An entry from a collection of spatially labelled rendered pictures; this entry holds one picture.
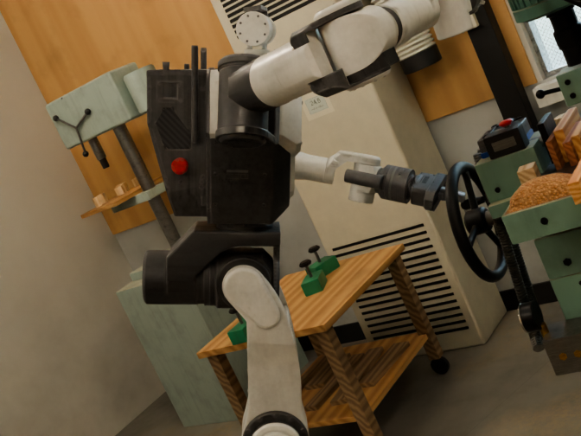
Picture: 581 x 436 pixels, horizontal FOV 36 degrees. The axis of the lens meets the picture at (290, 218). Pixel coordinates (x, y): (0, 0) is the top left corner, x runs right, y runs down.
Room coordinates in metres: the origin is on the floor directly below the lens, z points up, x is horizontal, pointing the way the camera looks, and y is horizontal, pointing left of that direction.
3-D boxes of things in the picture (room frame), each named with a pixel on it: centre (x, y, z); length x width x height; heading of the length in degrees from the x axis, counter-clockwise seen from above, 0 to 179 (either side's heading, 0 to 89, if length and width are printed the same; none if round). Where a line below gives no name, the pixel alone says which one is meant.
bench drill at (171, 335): (3.96, 0.50, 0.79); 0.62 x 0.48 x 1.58; 51
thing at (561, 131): (1.87, -0.62, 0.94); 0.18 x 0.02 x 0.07; 148
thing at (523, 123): (1.89, -0.49, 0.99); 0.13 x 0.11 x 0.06; 148
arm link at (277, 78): (1.45, -0.14, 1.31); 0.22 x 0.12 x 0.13; 35
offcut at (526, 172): (1.75, -0.47, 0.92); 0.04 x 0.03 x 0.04; 154
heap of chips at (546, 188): (1.63, -0.45, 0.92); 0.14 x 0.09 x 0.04; 58
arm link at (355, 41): (1.43, -0.25, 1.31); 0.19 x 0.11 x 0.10; 136
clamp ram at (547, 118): (1.86, -0.55, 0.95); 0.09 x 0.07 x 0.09; 148
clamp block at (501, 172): (1.90, -0.50, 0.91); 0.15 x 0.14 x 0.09; 148
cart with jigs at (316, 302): (3.15, 0.08, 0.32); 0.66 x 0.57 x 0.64; 143
